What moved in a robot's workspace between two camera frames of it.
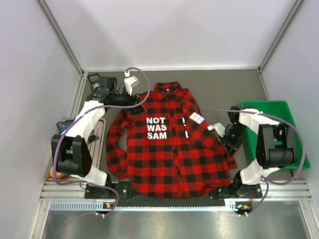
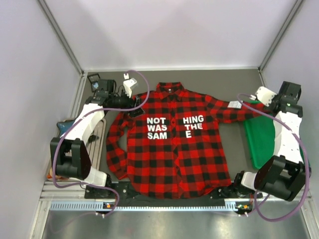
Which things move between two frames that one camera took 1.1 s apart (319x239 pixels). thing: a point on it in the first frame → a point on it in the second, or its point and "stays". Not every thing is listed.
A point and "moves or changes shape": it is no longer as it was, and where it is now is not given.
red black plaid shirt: x=168 y=151 moves or changes shape
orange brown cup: x=58 y=175 stays
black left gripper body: x=134 y=101 stays
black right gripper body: x=228 y=144 → x=271 y=107
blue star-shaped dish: x=63 y=126 stays
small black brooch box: x=94 y=81 stays
